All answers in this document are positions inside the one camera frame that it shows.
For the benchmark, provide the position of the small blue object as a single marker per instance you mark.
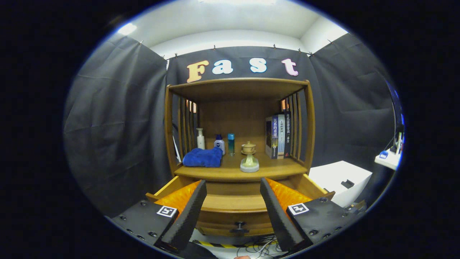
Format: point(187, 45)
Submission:
point(383, 154)

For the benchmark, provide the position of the wooden cabinet with shelf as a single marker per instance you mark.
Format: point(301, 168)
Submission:
point(237, 118)

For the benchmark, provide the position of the black backdrop cloth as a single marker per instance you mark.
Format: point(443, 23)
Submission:
point(118, 118)

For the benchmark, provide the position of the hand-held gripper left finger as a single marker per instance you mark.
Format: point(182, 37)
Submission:
point(190, 219)

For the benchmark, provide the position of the teal bottle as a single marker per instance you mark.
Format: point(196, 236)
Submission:
point(231, 145)

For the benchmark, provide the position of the white lotion bottle blue cap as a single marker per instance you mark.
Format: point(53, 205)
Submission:
point(220, 145)

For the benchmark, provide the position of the black book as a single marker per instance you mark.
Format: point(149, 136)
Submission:
point(287, 135)

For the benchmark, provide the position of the white pump bottle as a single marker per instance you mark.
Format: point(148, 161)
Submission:
point(201, 142)

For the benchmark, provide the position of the computer monitor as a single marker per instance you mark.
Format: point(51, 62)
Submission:
point(399, 129)

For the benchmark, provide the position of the wooden countertop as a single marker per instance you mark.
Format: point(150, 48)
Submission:
point(276, 167)

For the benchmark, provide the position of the dark blue book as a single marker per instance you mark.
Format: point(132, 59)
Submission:
point(275, 136)

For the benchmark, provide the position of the white side desk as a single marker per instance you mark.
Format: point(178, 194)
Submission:
point(390, 162)

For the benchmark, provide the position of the wooden drawer with black knob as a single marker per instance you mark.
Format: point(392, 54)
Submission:
point(233, 205)

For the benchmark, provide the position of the blue towel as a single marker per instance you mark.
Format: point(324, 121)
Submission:
point(201, 158)

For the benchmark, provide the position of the white box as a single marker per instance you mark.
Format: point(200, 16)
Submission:
point(334, 176)

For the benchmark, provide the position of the beige lidded tea cup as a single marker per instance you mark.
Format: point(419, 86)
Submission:
point(248, 147)

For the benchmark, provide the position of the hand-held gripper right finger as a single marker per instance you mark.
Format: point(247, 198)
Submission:
point(280, 219)

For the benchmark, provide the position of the pale grey book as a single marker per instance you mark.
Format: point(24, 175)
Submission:
point(281, 135)

